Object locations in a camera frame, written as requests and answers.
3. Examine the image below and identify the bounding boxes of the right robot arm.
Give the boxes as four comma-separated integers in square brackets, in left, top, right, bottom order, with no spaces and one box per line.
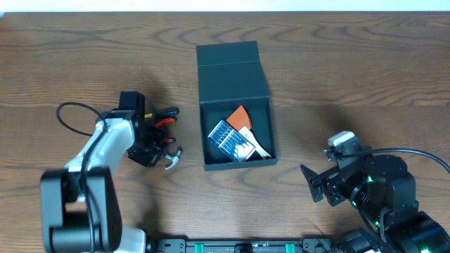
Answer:
[300,138,449,252]

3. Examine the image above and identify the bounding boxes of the blue precision screwdriver set case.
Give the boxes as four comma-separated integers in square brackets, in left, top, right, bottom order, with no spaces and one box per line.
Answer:
[207,120,256,162]

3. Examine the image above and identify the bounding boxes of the black yellow small screwdriver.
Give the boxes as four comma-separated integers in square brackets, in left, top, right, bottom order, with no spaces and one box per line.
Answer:
[144,107,179,119]

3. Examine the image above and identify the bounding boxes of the dark green gift box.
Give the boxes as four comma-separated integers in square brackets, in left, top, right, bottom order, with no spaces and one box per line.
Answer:
[196,41,278,171]

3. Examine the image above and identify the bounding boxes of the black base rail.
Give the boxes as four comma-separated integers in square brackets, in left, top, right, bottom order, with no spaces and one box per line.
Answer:
[143,237,356,253]

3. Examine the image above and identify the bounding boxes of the small black handled claw hammer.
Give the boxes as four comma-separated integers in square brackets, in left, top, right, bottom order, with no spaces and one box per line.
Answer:
[163,147,183,170]

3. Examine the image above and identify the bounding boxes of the red handled pliers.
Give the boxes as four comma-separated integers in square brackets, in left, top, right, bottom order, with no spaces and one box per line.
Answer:
[155,117,176,144]

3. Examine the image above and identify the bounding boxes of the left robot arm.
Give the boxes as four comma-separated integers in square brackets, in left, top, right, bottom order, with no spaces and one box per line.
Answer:
[40,91,163,252]

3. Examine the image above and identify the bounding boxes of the orange scraper with wooden handle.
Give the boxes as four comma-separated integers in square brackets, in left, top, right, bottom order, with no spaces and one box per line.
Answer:
[226,105,272,160]

